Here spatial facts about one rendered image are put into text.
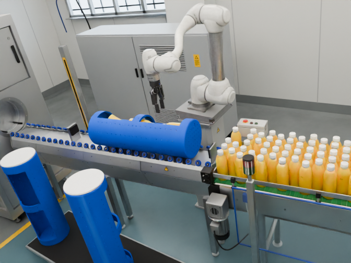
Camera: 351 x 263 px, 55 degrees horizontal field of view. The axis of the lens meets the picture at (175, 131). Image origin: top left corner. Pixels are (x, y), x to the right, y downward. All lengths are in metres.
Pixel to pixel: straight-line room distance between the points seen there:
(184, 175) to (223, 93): 0.70
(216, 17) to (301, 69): 2.56
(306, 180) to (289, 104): 3.04
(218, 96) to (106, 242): 1.36
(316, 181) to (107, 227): 1.39
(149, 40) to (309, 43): 2.01
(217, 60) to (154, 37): 1.66
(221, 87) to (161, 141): 0.64
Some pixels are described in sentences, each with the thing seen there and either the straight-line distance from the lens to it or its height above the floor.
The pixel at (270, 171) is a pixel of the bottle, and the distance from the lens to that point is 2.14.
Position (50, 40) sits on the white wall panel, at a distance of 7.58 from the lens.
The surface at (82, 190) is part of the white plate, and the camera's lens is 2.27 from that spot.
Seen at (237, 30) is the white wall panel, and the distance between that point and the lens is 4.95.
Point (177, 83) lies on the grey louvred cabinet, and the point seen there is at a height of 0.85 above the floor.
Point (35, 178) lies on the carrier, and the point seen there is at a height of 0.85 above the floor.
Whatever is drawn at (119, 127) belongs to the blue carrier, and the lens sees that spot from 2.55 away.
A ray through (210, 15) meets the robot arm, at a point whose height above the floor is 1.85.
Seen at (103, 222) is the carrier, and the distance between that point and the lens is 2.41.
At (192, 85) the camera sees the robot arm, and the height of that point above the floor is 1.30.
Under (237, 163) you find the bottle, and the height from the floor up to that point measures 1.06.
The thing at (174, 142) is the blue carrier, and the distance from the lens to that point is 2.29.
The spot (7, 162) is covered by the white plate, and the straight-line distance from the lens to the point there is 2.98.
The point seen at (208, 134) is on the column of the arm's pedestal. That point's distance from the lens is 2.82.
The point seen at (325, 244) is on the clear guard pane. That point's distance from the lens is 2.24.
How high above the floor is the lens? 2.30
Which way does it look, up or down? 29 degrees down
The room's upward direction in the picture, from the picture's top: 11 degrees counter-clockwise
